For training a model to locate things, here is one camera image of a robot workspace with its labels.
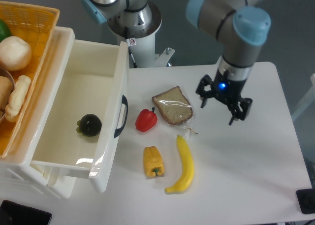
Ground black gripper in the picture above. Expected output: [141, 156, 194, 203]
[196, 71, 253, 125]

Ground dark purple mangosteen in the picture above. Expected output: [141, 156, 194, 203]
[76, 114, 102, 137]

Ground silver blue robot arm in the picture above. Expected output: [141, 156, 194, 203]
[81, 0, 271, 121]

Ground open white upper drawer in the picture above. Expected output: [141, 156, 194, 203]
[32, 40, 129, 193]

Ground white plastic drawer cabinet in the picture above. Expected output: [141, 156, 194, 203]
[0, 27, 75, 198]

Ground wrapped brown bread slice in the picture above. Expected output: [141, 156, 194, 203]
[151, 86, 198, 137]

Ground red bell pepper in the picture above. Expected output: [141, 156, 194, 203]
[135, 107, 158, 132]

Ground yellow banana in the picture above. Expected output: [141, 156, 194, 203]
[164, 135, 194, 194]

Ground yellow bell pepper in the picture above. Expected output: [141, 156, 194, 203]
[143, 146, 164, 178]

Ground black device bottom right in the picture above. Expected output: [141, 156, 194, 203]
[296, 189, 315, 214]

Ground black device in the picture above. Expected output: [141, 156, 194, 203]
[0, 200, 52, 225]
[296, 189, 315, 214]

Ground orange plastic basket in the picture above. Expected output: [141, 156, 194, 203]
[0, 1, 59, 158]

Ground pale twisted bread roll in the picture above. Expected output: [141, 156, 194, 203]
[5, 75, 31, 122]

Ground round white bun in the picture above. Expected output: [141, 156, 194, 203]
[0, 36, 32, 71]

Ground tan bread loaf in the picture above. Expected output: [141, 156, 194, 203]
[0, 76, 14, 111]

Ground green vegetable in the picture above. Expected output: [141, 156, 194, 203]
[0, 19, 12, 42]

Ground black device bottom left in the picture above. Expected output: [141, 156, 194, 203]
[0, 200, 52, 225]

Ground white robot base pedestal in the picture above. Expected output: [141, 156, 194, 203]
[108, 2, 175, 68]

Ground dark blue drawer handle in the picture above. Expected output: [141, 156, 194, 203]
[114, 95, 128, 138]

